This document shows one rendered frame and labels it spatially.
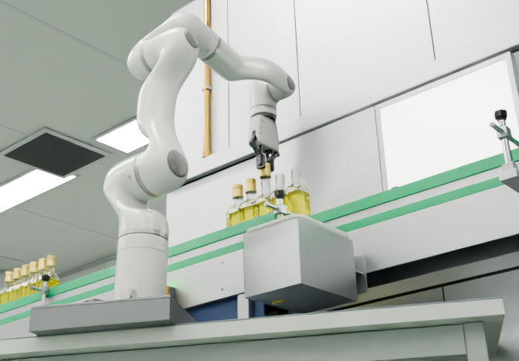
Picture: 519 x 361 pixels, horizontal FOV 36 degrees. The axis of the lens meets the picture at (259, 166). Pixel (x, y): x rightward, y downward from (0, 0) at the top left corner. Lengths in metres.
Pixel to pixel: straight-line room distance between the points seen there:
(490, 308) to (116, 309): 0.77
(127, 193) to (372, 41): 0.98
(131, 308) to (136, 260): 0.16
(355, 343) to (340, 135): 0.92
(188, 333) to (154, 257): 0.24
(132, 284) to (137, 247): 0.09
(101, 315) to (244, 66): 0.99
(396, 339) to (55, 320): 0.72
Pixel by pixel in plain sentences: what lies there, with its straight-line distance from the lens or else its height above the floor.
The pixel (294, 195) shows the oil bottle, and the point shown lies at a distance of 2.27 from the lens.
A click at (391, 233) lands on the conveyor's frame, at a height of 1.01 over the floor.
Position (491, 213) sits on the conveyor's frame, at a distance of 1.88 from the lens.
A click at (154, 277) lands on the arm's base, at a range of 1.83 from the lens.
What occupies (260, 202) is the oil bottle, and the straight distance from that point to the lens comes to 2.34.
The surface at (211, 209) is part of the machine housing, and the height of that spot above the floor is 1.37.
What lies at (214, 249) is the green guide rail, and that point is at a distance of 2.27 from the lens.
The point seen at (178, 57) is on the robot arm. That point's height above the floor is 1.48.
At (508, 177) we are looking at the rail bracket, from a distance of 1.76.
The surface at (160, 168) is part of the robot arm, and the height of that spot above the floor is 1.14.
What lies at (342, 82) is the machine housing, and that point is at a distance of 2.54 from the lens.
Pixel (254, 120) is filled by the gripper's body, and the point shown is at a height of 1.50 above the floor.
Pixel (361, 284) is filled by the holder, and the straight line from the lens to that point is 2.01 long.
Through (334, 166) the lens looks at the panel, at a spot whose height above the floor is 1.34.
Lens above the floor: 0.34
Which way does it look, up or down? 25 degrees up
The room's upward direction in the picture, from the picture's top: 2 degrees counter-clockwise
